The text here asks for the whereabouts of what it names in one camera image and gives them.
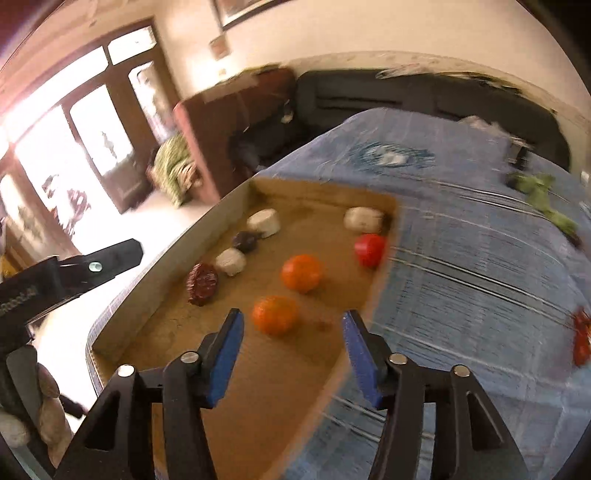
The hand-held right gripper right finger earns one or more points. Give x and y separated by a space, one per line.
362 360

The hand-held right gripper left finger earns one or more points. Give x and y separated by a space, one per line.
224 360

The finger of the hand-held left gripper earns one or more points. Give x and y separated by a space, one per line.
111 258

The cardboard box tray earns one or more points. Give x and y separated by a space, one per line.
277 369

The orange mandarin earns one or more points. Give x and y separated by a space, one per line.
582 344
275 314
301 273

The large wrinkled red date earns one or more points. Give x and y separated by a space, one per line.
202 284

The white cylindrical chunk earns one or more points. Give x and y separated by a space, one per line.
264 223
364 219
231 261

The red tomato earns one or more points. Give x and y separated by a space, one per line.
370 249

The small dark purple fruit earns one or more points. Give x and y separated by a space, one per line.
244 241

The person's left hand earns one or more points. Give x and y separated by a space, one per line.
51 415

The green patterned cloth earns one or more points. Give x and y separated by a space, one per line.
173 170

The brown wooden cabinet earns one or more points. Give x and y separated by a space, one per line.
221 134

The wooden glass door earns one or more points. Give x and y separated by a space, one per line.
154 92

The green bean pods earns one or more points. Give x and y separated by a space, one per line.
545 198

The black electronic device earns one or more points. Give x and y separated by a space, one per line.
519 154

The dark sofa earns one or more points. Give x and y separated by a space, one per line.
415 97

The framed wall picture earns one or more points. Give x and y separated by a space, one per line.
244 9

